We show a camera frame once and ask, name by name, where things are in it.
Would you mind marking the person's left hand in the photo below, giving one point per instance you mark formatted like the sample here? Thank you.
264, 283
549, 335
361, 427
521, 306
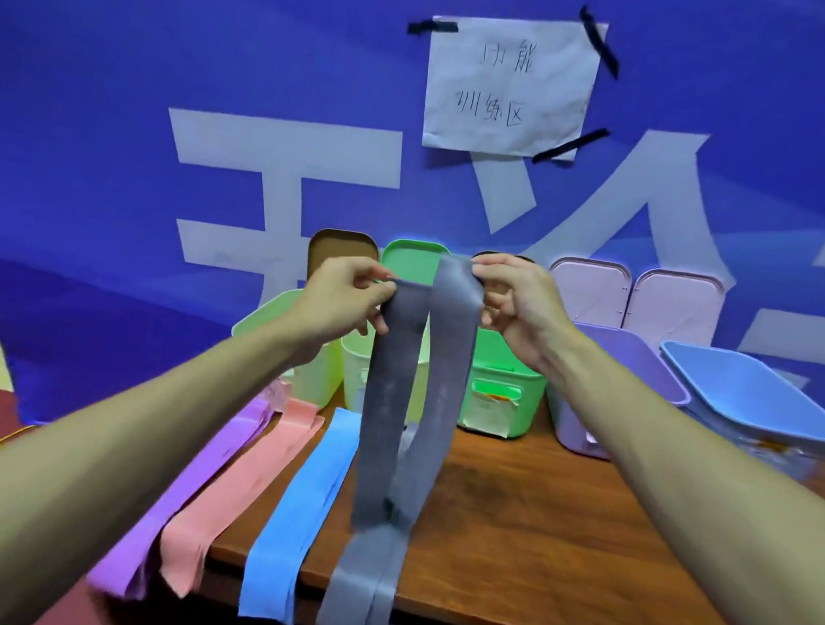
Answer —
334, 298

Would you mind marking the person's right hand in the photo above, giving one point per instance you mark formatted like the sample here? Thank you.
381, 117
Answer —
523, 314

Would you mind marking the person's right fingers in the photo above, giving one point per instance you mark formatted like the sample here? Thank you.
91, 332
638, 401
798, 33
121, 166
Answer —
493, 278

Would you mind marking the person's left fingers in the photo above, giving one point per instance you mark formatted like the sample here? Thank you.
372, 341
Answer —
379, 290

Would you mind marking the grey elastic band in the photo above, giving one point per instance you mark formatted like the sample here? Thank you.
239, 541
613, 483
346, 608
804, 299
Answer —
396, 418

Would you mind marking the person's right forearm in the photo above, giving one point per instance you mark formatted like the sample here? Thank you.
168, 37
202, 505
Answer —
693, 489

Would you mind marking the person's left forearm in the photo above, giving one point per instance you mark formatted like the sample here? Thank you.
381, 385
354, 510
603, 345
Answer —
122, 459

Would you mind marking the green bin lid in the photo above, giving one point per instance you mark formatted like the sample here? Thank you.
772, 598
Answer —
415, 261

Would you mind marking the brown bin lid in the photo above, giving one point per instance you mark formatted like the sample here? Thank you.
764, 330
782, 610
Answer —
340, 246

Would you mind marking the pale yellow plastic bin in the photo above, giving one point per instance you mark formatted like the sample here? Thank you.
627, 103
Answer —
354, 375

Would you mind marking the pink bin lid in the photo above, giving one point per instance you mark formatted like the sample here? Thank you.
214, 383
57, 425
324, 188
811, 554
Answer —
589, 290

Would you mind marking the light green plastic bin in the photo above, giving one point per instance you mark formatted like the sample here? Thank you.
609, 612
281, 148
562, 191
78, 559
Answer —
316, 379

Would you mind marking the black tape strip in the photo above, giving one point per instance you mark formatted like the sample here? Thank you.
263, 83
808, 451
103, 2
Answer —
599, 43
433, 27
569, 146

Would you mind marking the purple plastic bin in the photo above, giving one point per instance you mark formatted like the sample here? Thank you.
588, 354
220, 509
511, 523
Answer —
631, 361

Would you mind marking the pale lavender bin lid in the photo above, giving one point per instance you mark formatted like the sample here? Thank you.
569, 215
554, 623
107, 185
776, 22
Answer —
675, 309

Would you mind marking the white paper sign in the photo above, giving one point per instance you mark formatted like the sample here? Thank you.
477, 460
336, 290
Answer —
507, 86

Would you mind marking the blue elastic band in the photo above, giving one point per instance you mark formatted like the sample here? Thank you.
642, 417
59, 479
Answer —
298, 510

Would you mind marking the pink elastic band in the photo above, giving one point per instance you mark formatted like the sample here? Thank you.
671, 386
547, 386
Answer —
237, 493

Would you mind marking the blue banner with white characters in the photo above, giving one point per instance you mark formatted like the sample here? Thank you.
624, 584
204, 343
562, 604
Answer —
151, 171

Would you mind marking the purple elastic band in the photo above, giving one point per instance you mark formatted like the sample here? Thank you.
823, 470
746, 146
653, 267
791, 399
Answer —
189, 483

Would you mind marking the blue plastic bin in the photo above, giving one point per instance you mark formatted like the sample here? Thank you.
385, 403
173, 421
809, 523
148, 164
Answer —
753, 402

